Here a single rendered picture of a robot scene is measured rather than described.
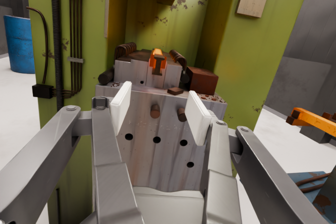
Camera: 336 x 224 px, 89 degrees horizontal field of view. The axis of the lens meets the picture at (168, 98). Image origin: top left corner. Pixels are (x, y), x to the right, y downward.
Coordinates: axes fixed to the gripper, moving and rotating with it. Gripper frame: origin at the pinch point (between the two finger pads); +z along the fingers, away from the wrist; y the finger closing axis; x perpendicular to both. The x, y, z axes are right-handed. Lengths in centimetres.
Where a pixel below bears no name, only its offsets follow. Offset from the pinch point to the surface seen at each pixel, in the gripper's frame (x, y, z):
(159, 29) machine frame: 10, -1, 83
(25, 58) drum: -71, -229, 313
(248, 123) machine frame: -23, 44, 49
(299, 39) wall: 42, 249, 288
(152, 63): -0.8, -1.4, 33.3
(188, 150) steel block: -25.8, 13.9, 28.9
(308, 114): -5.8, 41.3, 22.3
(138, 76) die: -5.6, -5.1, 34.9
